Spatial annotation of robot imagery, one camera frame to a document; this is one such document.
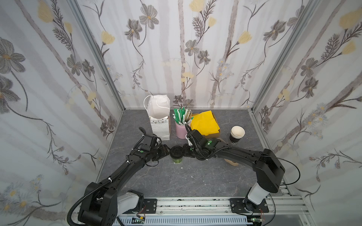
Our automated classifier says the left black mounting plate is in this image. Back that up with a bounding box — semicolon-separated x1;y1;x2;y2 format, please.
131;199;157;214

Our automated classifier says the black cup lid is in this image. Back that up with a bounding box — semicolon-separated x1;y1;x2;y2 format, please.
170;146;184;160

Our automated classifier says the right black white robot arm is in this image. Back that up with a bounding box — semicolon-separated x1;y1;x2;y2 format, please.
176;139;286;213

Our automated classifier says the yellow napkins stack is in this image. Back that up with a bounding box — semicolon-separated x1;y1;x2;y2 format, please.
191;111;220;136

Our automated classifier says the white patterned paper bag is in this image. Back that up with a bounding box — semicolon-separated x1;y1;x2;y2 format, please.
143;95;171;141

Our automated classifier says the pink cup holder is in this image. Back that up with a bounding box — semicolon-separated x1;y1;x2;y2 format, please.
175;123;187;139

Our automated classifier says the brown pulp cup carrier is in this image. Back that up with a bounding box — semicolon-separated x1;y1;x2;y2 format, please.
224;159;239;166

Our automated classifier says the brown cardboard napkin box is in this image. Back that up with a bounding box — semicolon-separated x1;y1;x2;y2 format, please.
208;131;221;138

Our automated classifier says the black mounting plate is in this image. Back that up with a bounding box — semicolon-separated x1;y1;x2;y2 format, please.
229;198;269;214
131;199;157;214

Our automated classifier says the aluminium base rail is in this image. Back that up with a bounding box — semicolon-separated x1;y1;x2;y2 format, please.
114;196;315;226

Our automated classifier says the black paper cup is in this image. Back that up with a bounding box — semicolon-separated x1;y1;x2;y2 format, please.
229;126;246;144

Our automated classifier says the green paper cup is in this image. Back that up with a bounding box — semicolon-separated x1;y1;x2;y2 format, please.
172;158;183;164

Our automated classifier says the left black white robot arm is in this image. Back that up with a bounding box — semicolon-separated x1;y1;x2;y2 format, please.
67;145;170;226

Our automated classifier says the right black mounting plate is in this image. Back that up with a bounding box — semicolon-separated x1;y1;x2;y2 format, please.
229;198;269;214

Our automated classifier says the green white straws bundle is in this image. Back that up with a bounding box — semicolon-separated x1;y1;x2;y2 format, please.
173;107;194;125

